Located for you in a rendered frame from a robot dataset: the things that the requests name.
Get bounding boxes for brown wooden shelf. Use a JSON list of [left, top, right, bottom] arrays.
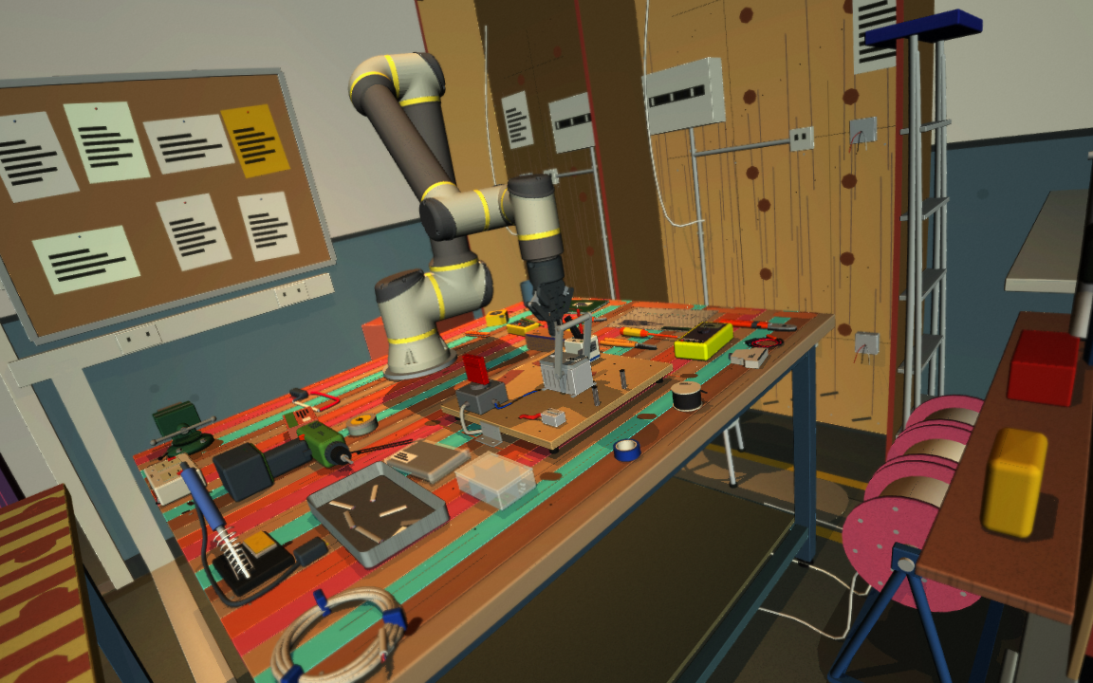
[[915, 310, 1093, 627]]

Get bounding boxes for yellow box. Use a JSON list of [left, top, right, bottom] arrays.
[[980, 427, 1049, 541]]

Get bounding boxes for white socket box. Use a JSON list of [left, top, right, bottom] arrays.
[[142, 452, 202, 507]]

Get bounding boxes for red box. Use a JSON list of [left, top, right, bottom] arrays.
[[1006, 328, 1084, 408]]

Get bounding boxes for green and black drill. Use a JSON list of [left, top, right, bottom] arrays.
[[213, 422, 354, 503]]

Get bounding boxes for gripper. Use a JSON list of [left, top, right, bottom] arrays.
[[525, 277, 574, 335]]

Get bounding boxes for grey electrical panel box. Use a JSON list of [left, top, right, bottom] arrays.
[[642, 56, 728, 137]]

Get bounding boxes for grey metal frame stand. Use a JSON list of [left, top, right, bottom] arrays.
[[551, 321, 599, 367]]

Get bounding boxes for grey stand with blue top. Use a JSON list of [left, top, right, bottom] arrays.
[[863, 9, 985, 439]]

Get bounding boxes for black soldering iron stand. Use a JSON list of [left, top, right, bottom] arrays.
[[211, 528, 297, 598]]

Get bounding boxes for grey isolator box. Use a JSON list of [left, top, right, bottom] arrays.
[[454, 379, 509, 416]]

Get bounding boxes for brown cork notice board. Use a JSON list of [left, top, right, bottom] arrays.
[[0, 67, 338, 345]]

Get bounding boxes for yellow multimeter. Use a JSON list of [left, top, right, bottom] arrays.
[[674, 322, 735, 361]]

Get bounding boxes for white wall shelf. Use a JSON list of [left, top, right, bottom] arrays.
[[1004, 189, 1091, 294]]

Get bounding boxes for plywood training wall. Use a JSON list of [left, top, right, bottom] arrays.
[[414, 0, 936, 447]]

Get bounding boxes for grey booklet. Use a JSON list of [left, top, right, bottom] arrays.
[[384, 438, 472, 483]]

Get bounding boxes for striped wooden crate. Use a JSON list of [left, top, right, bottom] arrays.
[[0, 483, 102, 683]]

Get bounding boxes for coiled grey cable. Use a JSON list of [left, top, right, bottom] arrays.
[[269, 587, 409, 683]]

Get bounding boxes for pink cable reel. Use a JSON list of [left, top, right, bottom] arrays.
[[888, 395, 985, 462], [840, 473, 982, 612], [865, 434, 984, 504]]

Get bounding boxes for blue reel trestle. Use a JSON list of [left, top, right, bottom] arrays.
[[826, 543, 957, 683]]

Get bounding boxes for grey rack posts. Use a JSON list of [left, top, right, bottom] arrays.
[[592, 364, 629, 406]]

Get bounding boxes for blue workbench frame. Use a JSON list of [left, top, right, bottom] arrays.
[[433, 341, 821, 683]]

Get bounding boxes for green bench vise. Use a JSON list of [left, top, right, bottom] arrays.
[[150, 400, 218, 455]]

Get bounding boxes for grey metal tray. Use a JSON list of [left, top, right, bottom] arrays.
[[306, 461, 451, 569]]

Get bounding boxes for blue soldering iron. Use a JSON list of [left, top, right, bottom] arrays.
[[178, 464, 227, 553]]

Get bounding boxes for clear plastic box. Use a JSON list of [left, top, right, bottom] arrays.
[[454, 450, 538, 511]]

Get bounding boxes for grey breaker block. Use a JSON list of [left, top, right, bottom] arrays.
[[540, 355, 598, 396]]

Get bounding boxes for wooden mounting board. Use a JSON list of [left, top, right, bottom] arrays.
[[439, 352, 675, 452]]

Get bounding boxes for red wire with clip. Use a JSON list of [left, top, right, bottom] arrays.
[[287, 385, 340, 429]]

